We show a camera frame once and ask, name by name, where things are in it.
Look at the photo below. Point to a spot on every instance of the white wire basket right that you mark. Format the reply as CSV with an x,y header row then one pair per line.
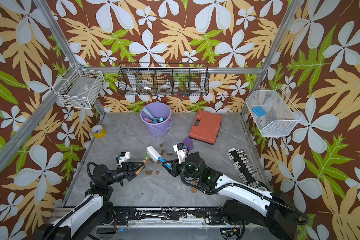
x,y
282,114

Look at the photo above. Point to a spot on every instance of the green pointed trowel wooden handle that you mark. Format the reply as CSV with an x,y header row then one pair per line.
x,y
144,161

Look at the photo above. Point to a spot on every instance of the white brush blue handle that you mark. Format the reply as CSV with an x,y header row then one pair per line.
x,y
151,151

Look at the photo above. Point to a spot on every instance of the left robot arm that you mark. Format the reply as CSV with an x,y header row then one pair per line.
x,y
95,209

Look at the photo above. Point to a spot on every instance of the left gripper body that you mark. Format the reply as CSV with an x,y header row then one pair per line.
x,y
126,172

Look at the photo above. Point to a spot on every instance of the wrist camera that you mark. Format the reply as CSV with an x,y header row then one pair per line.
x,y
182,151
123,157

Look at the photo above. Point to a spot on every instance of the purple trowel pink handle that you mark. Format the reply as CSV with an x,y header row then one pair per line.
x,y
148,120
189,143

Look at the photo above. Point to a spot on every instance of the white wire basket left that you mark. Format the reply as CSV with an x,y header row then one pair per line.
x,y
79,87

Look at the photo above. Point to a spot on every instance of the blue object in basket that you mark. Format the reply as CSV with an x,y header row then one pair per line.
x,y
259,111

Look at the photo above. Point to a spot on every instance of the red plastic tool case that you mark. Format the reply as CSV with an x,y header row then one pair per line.
x,y
206,127

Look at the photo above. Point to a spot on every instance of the purple plastic bucket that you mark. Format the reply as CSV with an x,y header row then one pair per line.
x,y
158,110

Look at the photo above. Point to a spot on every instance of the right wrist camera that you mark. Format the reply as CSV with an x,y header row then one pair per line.
x,y
182,151

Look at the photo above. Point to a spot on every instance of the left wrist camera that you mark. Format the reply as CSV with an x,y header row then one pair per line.
x,y
123,157

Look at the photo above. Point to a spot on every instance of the black socket bit rack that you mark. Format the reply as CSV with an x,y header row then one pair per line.
x,y
246,168

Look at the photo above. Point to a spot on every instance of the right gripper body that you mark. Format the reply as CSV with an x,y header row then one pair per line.
x,y
185,170

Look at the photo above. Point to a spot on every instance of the steel combination wrench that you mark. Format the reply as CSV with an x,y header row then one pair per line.
x,y
154,215

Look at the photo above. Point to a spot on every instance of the black wire basket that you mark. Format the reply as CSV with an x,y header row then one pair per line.
x,y
166,79

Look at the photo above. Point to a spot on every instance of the green square trowel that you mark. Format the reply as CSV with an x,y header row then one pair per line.
x,y
194,190

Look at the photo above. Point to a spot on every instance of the white wire basket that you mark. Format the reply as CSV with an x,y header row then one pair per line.
x,y
282,114
79,87

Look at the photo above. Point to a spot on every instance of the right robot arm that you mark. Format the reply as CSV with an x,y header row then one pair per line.
x,y
246,204

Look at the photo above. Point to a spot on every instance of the yellow tape roll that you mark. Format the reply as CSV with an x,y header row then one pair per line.
x,y
98,131

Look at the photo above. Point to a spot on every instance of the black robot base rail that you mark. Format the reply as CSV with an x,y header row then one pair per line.
x,y
181,216

